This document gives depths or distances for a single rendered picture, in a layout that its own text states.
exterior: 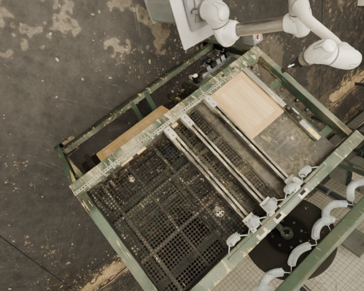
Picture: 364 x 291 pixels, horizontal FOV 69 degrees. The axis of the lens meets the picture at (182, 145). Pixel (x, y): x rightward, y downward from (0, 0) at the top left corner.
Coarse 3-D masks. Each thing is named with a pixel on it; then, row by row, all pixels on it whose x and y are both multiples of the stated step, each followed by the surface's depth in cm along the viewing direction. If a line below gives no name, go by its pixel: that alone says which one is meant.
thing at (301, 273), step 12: (348, 168) 265; (240, 192) 266; (360, 204) 229; (348, 216) 226; (360, 216) 223; (336, 228) 223; (348, 228) 219; (324, 240) 220; (336, 240) 217; (312, 252) 217; (324, 252) 214; (300, 264) 214; (312, 264) 211; (288, 276) 212; (300, 276) 208; (276, 288) 209; (288, 288) 206
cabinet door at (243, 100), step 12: (240, 72) 258; (228, 84) 254; (240, 84) 255; (252, 84) 254; (216, 96) 250; (228, 96) 250; (240, 96) 250; (252, 96) 251; (264, 96) 250; (228, 108) 246; (240, 108) 247; (252, 108) 247; (264, 108) 247; (276, 108) 247; (240, 120) 242; (252, 120) 243; (264, 120) 243; (252, 132) 239
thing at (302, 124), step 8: (248, 72) 256; (256, 80) 253; (264, 88) 251; (272, 96) 248; (280, 104) 246; (296, 120) 241; (304, 128) 239; (312, 128) 238; (312, 136) 238; (320, 136) 236
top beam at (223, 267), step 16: (352, 144) 228; (336, 160) 223; (320, 176) 218; (288, 208) 210; (272, 224) 206; (240, 240) 204; (256, 240) 202; (224, 256) 199; (240, 256) 198; (208, 272) 195; (224, 272) 195; (192, 288) 191; (208, 288) 191
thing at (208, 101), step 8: (208, 96) 244; (208, 104) 243; (216, 104) 241; (216, 112) 241; (224, 112) 239; (224, 120) 238; (232, 120) 236; (232, 128) 235; (240, 128) 234; (240, 136) 233; (248, 136) 232; (248, 144) 230; (256, 144) 229; (256, 152) 228; (264, 152) 227; (264, 160) 225; (272, 160) 225; (272, 168) 223; (280, 168) 223; (280, 176) 221; (288, 176) 221
